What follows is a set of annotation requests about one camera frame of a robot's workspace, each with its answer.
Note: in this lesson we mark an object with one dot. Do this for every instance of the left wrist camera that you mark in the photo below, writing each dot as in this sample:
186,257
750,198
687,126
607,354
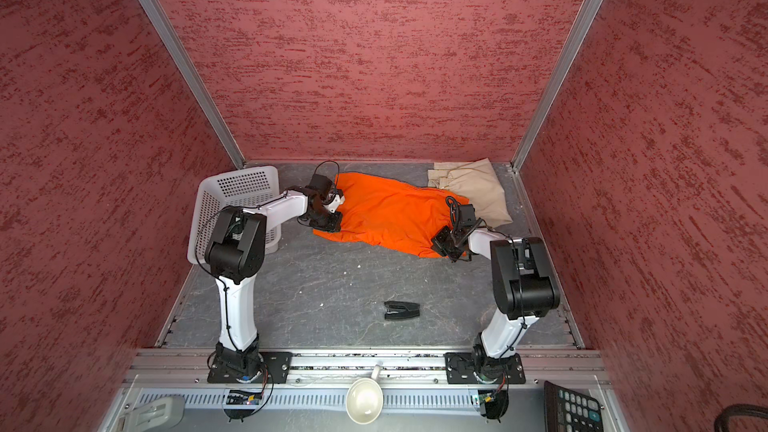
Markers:
324,187

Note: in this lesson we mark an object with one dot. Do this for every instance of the beige drawstring shorts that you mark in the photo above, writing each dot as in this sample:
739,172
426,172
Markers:
478,182

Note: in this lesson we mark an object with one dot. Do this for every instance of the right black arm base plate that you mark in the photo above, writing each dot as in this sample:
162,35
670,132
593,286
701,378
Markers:
466,368

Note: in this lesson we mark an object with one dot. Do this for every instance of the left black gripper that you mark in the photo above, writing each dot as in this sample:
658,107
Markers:
332,227

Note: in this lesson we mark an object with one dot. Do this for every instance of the grey device on rail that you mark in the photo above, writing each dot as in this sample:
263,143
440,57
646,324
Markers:
158,415

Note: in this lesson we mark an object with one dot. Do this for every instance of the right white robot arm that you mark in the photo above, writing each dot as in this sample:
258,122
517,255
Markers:
523,288

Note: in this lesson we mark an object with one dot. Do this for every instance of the black calculator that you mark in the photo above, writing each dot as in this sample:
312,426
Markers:
569,411

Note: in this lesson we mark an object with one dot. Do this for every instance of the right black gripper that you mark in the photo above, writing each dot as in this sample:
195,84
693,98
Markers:
438,244

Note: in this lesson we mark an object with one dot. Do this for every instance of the white plastic laundry basket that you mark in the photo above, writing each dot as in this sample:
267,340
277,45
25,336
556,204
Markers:
244,188

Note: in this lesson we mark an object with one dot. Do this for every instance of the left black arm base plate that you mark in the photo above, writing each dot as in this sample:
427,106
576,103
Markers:
248,369

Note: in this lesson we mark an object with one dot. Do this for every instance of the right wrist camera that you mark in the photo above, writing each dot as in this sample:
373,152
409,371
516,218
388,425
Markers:
462,216

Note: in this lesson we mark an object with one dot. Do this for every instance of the orange shorts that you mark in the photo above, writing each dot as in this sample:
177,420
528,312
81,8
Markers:
391,214

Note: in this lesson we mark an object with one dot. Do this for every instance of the black clip on table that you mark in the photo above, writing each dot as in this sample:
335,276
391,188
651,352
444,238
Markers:
401,310

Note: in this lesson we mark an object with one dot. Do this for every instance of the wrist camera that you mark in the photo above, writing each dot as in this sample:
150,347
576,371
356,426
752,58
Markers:
462,216
324,187

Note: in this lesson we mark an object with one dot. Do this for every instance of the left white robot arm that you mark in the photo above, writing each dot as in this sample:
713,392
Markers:
235,253

